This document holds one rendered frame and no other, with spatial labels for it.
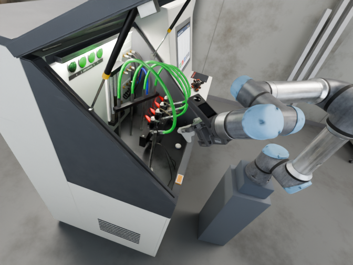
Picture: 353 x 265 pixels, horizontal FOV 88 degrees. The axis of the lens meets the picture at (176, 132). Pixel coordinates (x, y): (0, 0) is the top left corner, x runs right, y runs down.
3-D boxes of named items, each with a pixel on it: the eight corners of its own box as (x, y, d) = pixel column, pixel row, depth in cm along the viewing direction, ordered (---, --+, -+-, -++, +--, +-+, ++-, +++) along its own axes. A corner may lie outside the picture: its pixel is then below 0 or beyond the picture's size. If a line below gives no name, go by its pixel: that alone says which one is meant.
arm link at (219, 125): (219, 118, 45) (240, 104, 48) (208, 120, 49) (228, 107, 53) (230, 144, 47) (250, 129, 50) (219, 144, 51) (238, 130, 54)
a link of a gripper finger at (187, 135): (178, 145, 67) (197, 142, 61) (171, 131, 66) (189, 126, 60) (183, 142, 69) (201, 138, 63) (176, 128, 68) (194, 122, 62)
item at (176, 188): (172, 212, 95) (178, 196, 85) (164, 209, 96) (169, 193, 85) (194, 136, 141) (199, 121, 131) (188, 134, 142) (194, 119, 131)
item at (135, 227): (153, 260, 145) (170, 220, 92) (86, 234, 149) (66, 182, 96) (176, 185, 197) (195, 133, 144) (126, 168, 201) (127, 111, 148)
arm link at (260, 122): (289, 138, 39) (262, 141, 36) (249, 138, 49) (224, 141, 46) (286, 101, 39) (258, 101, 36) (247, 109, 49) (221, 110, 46)
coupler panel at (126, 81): (125, 97, 118) (126, 47, 97) (121, 95, 118) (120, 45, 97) (134, 88, 127) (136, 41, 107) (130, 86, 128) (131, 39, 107)
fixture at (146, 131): (153, 158, 113) (155, 141, 103) (138, 153, 114) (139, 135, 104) (168, 125, 139) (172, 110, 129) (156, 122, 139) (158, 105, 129)
